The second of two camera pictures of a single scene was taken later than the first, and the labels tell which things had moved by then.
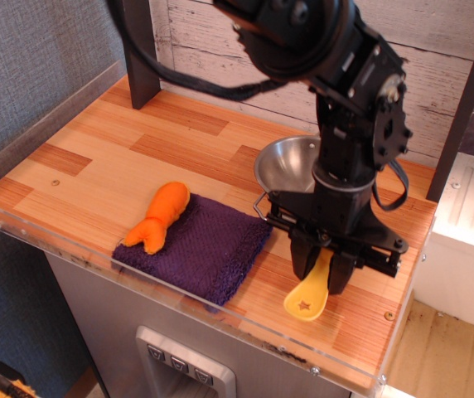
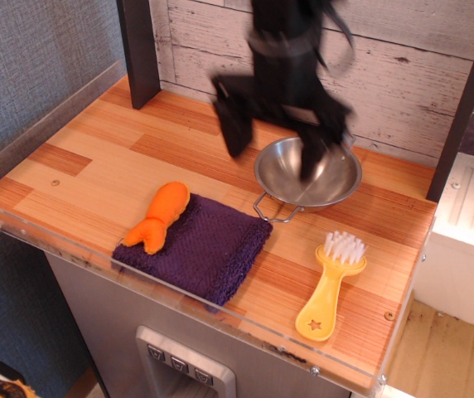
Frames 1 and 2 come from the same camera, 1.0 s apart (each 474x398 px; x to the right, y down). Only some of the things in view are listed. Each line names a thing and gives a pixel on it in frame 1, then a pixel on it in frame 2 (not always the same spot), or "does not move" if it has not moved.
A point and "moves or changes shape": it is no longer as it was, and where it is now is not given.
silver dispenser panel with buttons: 171,369 does not move
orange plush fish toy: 167,203 does not move
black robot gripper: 341,218 → 287,80
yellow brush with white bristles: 308,299 moves or changes shape
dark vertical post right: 455,138 does not move
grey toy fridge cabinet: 148,343 does not move
